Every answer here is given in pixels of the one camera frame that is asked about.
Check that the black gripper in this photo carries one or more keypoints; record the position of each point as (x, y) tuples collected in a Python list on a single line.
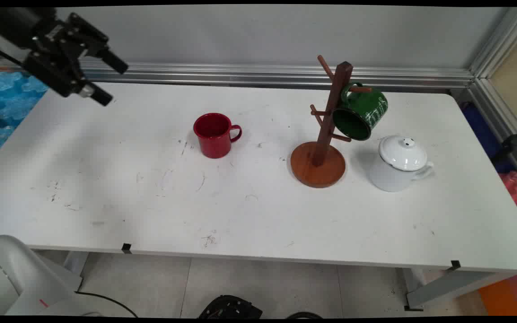
[(59, 54)]

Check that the green enamel mug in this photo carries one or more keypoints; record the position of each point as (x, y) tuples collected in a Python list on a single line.
[(370, 110)]

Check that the red enamel mug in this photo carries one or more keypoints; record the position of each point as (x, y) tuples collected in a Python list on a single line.
[(213, 143)]

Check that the black tape piece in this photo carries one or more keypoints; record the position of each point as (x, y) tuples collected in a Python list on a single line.
[(454, 264), (126, 248)]

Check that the grey metal table leg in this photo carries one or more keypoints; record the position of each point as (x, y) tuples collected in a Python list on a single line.
[(75, 267), (447, 287)]

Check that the grey rounded plastic housing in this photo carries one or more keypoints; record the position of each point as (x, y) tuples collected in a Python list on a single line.
[(16, 278)]

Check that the brown wooden mug tree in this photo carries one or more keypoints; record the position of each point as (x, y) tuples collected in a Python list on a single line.
[(317, 170)]

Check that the black device on floor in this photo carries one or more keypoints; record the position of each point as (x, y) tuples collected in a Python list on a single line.
[(229, 308)]

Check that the white enamel pot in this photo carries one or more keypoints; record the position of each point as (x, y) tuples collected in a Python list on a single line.
[(388, 179)]

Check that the white enamel pot lid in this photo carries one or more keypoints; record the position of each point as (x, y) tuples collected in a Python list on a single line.
[(402, 152)]

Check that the orange floor mat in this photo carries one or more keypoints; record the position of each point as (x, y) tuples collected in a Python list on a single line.
[(501, 298)]

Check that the long aluminium frame rail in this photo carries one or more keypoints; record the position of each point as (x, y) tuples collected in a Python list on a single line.
[(240, 74)]

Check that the short aluminium frame rail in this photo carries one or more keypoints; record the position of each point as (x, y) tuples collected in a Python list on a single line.
[(496, 112)]

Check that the aluminium frame post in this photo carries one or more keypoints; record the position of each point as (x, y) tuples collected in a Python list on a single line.
[(501, 40)]

